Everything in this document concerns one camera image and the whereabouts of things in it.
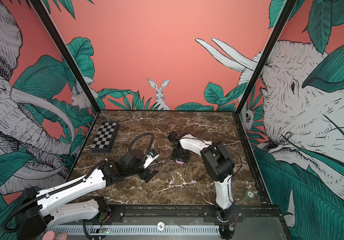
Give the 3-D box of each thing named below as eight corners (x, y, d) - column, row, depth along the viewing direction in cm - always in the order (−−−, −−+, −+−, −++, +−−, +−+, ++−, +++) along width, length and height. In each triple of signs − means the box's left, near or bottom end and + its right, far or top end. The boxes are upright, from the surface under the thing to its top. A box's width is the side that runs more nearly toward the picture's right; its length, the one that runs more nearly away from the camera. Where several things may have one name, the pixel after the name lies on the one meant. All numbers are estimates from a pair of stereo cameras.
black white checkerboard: (91, 152, 98) (88, 149, 95) (103, 125, 114) (101, 121, 111) (110, 152, 99) (108, 149, 95) (119, 125, 114) (118, 121, 111)
